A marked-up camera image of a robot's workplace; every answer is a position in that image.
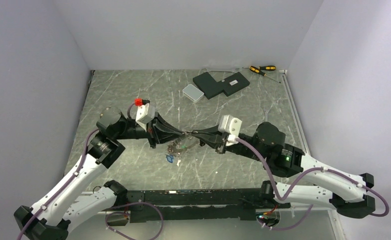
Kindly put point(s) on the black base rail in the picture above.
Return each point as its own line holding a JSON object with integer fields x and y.
{"x": 197, "y": 204}

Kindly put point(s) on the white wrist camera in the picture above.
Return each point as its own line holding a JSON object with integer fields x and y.
{"x": 145, "y": 111}
{"x": 231, "y": 126}

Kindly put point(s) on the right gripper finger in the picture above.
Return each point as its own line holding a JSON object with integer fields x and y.
{"x": 213, "y": 140}
{"x": 210, "y": 131}

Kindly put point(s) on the black network switch small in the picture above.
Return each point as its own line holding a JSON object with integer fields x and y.
{"x": 234, "y": 83}

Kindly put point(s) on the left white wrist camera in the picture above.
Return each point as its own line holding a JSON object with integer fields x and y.
{"x": 145, "y": 111}

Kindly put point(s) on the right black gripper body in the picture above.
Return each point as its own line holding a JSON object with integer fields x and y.
{"x": 239, "y": 148}

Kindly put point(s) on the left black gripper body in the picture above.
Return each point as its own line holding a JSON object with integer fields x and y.
{"x": 150, "y": 133}

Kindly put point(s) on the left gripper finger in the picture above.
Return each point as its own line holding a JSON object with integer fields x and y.
{"x": 163, "y": 126}
{"x": 162, "y": 137}

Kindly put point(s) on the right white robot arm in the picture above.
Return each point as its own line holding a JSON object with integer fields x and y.
{"x": 316, "y": 183}

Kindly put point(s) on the yellow black screwdriver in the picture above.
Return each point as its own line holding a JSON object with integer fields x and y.
{"x": 262, "y": 68}
{"x": 264, "y": 74}

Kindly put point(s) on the silver disc keyring with keys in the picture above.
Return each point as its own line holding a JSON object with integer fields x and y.
{"x": 180, "y": 145}

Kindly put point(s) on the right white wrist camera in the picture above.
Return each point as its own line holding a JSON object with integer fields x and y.
{"x": 231, "y": 126}

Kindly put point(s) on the silver wrench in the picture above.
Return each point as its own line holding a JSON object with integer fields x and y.
{"x": 266, "y": 114}

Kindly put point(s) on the black network switch large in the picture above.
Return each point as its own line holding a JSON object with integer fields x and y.
{"x": 209, "y": 86}

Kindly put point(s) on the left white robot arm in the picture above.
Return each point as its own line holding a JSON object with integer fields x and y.
{"x": 64, "y": 208}

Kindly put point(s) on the white network switch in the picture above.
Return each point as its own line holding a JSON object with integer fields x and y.
{"x": 193, "y": 93}

